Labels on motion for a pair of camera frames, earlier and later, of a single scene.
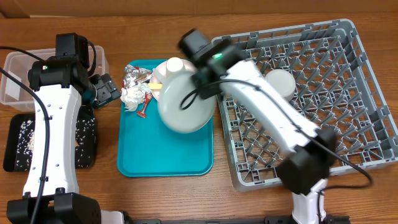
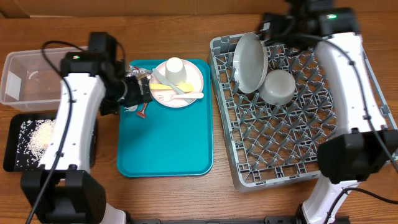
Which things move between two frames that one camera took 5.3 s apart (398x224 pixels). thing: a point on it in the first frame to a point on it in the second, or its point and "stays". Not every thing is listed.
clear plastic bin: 18,63 stays
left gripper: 106,87 to 137,96
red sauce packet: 148,97 stays
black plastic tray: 19,140 stays
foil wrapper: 134,76 stays
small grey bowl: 283,82 stays
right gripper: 207,91 to 283,36
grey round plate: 180,106 to 250,63
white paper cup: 173,65 stays
